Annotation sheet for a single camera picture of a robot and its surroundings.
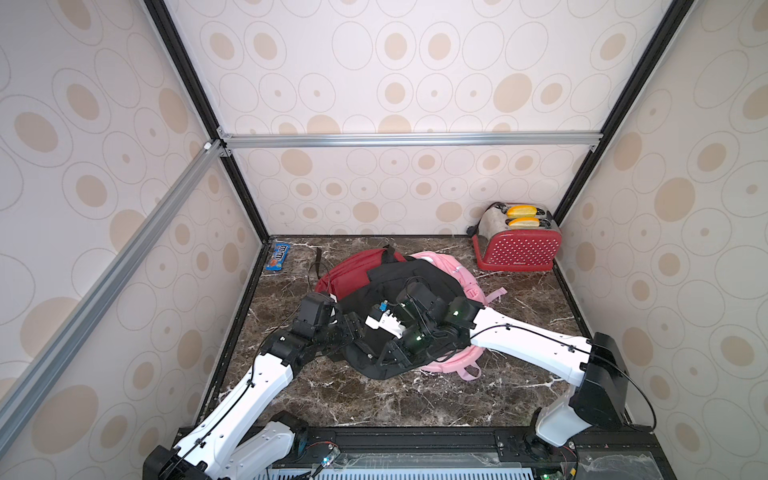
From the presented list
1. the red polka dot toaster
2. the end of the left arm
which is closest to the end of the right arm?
the end of the left arm

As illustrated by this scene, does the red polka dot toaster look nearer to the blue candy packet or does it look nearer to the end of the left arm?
the end of the left arm

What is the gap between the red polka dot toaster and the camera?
994 millimetres

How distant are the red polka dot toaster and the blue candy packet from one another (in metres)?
0.74
